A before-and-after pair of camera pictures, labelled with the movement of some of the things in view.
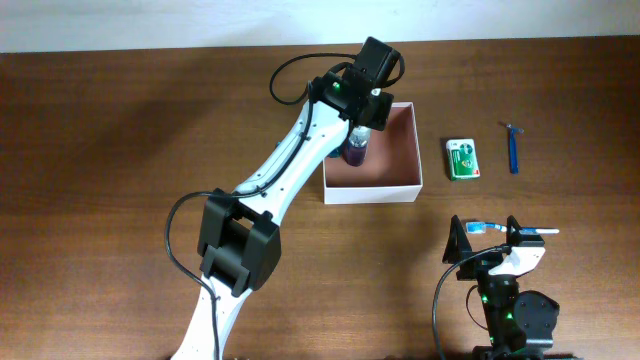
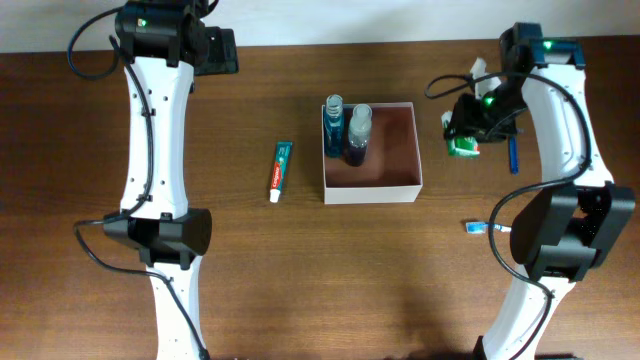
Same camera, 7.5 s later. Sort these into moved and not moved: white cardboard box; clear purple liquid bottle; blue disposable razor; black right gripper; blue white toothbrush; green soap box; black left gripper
Moved: green soap box; black right gripper; black left gripper
Not moved: blue disposable razor; white cardboard box; blue white toothbrush; clear purple liquid bottle
